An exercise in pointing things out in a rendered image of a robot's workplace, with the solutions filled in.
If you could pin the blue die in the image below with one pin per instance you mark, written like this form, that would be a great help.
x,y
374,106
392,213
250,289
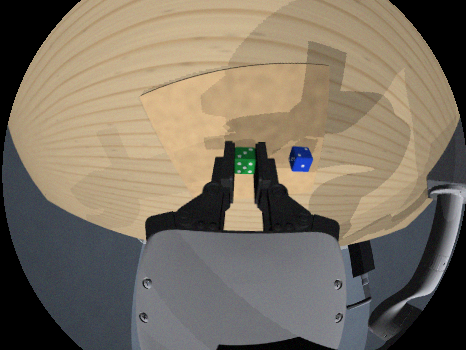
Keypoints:
x,y
300,159

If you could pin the tan mat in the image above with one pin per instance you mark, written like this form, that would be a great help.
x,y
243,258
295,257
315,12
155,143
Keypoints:
x,y
281,104

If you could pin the green die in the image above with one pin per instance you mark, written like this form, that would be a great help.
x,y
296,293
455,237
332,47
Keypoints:
x,y
244,160

